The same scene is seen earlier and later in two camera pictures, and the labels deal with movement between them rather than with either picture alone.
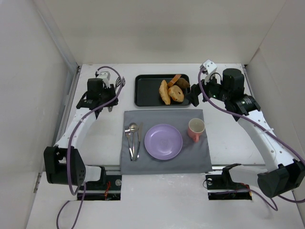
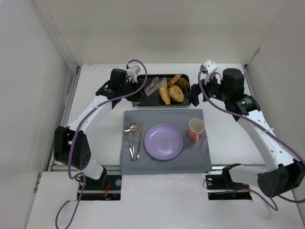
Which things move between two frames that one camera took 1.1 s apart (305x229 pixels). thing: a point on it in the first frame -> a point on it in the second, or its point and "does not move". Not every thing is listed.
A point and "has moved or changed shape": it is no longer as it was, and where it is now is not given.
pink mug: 195,126 does not move
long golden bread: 164,92 does not move
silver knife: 139,132 does not move
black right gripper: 197,90 does not move
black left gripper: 112,89 -> 136,90
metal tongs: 117,82 has moved or changed shape
